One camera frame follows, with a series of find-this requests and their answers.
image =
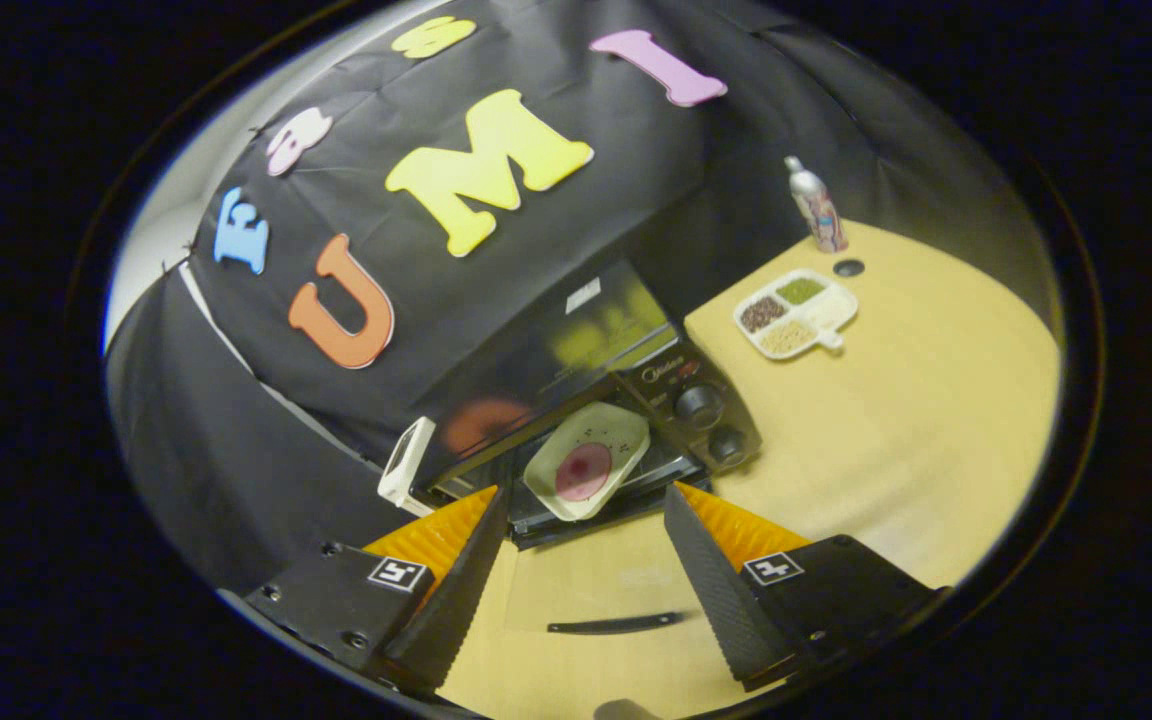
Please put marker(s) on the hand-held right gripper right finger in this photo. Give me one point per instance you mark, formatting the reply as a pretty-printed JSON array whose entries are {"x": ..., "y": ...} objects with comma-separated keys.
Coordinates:
[{"x": 721, "y": 590}]

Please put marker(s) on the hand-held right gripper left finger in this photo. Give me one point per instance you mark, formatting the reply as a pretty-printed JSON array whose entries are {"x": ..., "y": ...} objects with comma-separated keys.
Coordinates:
[{"x": 456, "y": 600}]

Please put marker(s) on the silver printed bottle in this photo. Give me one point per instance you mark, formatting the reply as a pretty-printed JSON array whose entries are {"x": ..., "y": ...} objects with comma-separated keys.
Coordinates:
[{"x": 818, "y": 210}]

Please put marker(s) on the black electric oven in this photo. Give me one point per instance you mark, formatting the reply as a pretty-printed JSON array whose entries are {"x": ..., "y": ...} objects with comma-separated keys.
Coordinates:
[{"x": 546, "y": 360}]

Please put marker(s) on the pink round food slice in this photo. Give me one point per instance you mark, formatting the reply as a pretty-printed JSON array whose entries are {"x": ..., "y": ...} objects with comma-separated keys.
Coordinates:
[{"x": 583, "y": 472}]

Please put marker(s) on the white square plate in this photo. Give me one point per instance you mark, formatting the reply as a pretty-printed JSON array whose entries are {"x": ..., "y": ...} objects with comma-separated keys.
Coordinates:
[{"x": 608, "y": 435}]

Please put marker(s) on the white divided dish of beans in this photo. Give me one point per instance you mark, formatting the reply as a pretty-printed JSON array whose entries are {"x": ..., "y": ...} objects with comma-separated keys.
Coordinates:
[{"x": 796, "y": 315}]

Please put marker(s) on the black backdrop cloth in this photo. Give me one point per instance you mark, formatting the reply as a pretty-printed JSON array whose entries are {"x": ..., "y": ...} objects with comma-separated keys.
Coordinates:
[{"x": 576, "y": 230}]

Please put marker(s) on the black bottle cap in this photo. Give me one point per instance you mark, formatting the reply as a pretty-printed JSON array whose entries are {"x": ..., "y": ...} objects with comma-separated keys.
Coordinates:
[{"x": 848, "y": 268}]

